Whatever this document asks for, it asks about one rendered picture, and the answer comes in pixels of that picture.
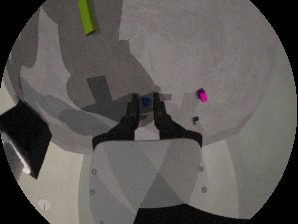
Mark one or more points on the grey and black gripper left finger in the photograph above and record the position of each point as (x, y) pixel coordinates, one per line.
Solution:
(128, 124)

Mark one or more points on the magenta rod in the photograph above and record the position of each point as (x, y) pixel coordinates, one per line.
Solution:
(202, 95)

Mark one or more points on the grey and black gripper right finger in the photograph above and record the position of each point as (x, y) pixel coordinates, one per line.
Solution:
(168, 129)

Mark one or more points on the lime green rod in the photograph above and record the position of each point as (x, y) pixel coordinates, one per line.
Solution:
(87, 16)

